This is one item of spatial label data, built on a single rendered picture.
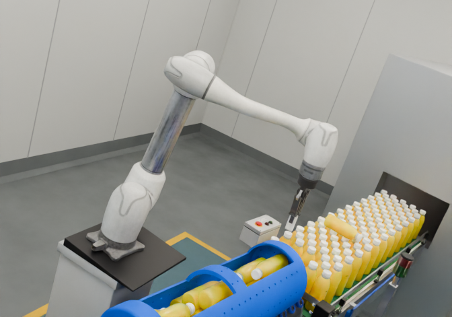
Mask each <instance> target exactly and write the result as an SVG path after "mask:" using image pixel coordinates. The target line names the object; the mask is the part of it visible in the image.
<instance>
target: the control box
mask: <svg viewBox="0 0 452 317"><path fill-rule="evenodd" d="M256 221H260V222H261V223H262V225H260V226H259V225H257V224H256ZM269 221H272V224H271V223H269V225H266V224H265V222H269ZM280 226H281V223H279V222H278V221H276V220H275V219H273V218H271V217H270V216H268V215H263V216H261V217H258V218H255V219H252V220H249V221H247V222H245V224H244V227H243V229H242V232H241V235H240V237H239V239H240V240H241V241H243V242H245V243H246V244H247V245H249V246H251V247H253V246H255V245H257V244H260V243H262V242H265V241H268V240H271V237H273V236H275V237H277V234H278V231H279V229H280Z"/></svg>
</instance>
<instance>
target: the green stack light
mask: <svg viewBox="0 0 452 317"><path fill-rule="evenodd" d="M409 270H410V269H405V268H403V267H401V266H400V265H399V264H398V263H397V262H396V264H395V266H394V268H393V270H392V271H393V273H394V274H395V275H397V276H398V277H401V278H405V277H406V275H407V274H408V271H409Z"/></svg>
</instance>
